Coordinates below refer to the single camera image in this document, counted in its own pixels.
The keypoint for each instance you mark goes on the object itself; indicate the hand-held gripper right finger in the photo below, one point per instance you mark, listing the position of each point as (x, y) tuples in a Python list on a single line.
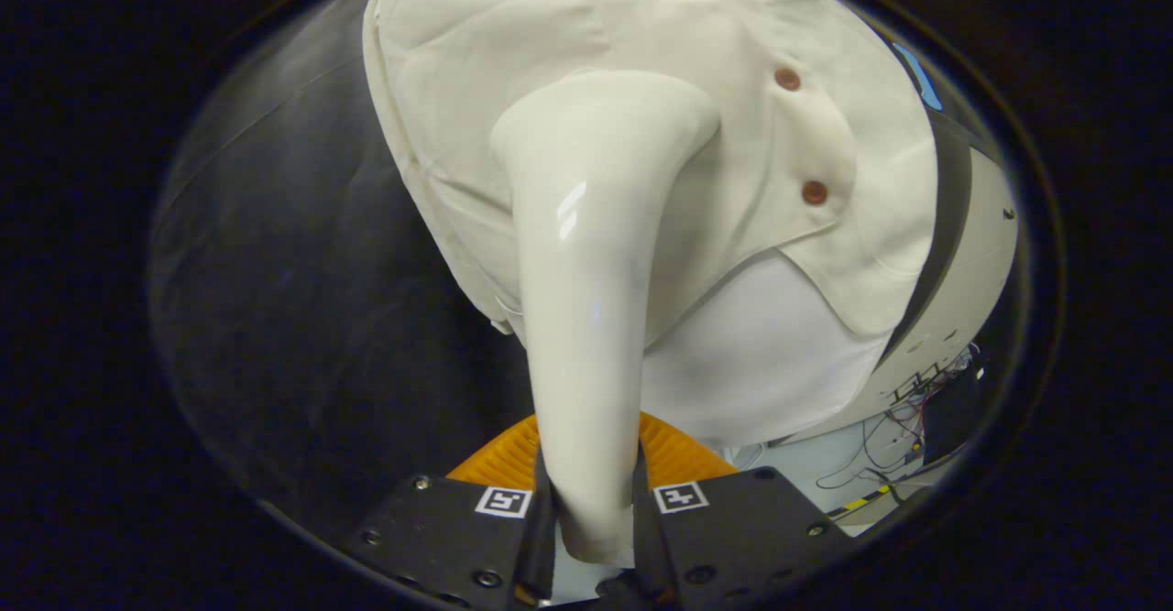
[(742, 538)]

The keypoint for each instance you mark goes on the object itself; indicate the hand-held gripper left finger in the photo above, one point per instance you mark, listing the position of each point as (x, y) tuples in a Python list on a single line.
[(440, 538)]

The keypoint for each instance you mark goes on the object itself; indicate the white garment steamer head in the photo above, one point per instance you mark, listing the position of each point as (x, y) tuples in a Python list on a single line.
[(586, 272)]

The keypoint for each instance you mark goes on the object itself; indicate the cream button-up shirt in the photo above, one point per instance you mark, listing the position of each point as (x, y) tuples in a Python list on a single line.
[(476, 80)]

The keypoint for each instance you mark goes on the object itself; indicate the white padded garment form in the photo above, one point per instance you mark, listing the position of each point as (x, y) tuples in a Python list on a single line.
[(761, 354)]

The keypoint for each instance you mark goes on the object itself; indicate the yellow black floor tape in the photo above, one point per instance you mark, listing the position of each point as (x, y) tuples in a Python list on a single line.
[(861, 503)]

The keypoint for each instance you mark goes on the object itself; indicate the black backdrop cloth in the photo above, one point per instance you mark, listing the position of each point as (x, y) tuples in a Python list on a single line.
[(302, 300)]

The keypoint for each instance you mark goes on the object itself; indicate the cream cabinet with grey top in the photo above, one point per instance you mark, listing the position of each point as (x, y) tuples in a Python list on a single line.
[(976, 254)]

